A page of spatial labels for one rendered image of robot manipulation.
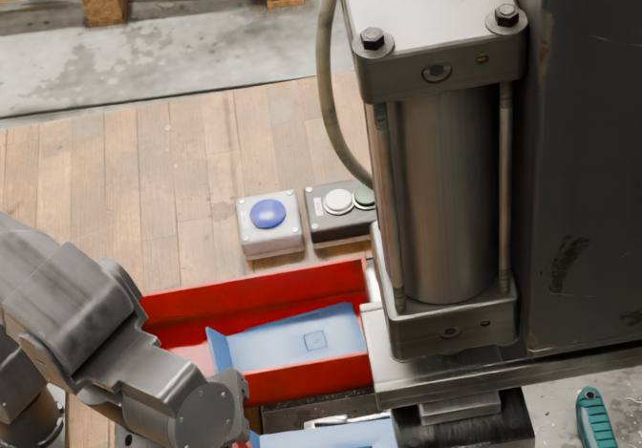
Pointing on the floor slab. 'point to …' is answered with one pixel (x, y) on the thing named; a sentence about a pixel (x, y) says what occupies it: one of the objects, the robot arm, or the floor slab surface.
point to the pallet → (97, 9)
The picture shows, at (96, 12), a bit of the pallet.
